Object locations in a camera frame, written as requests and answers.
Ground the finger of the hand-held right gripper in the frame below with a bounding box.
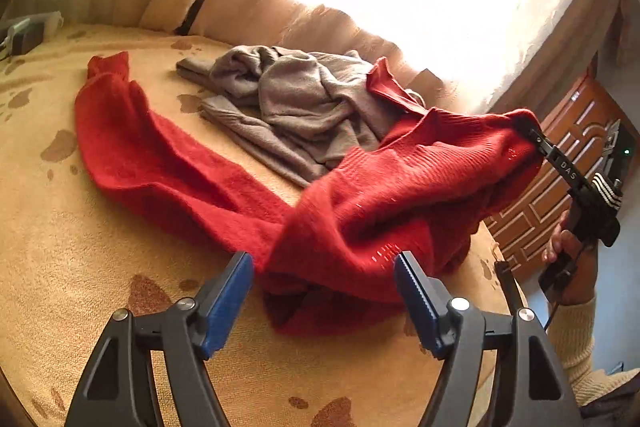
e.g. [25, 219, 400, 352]
[517, 119, 551, 156]

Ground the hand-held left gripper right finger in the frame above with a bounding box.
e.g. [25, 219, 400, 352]
[394, 251, 583, 427]

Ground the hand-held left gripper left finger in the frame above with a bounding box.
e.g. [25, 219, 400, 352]
[65, 251, 255, 427]

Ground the red knitted sweater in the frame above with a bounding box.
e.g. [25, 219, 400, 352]
[74, 52, 543, 338]

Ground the person's right forearm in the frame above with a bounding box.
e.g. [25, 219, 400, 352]
[545, 292, 640, 408]

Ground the person's right hand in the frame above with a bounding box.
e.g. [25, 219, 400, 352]
[544, 211, 599, 305]

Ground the brown wooden door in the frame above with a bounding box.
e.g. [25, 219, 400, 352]
[482, 74, 640, 283]

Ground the orange paw print blanket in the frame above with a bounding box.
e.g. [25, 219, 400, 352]
[0, 24, 531, 427]

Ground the grey sweater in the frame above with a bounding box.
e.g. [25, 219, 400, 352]
[176, 44, 426, 188]

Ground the black power adapter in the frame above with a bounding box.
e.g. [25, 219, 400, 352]
[10, 29, 43, 55]

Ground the white power strip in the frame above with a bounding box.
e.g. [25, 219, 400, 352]
[0, 12, 63, 58]

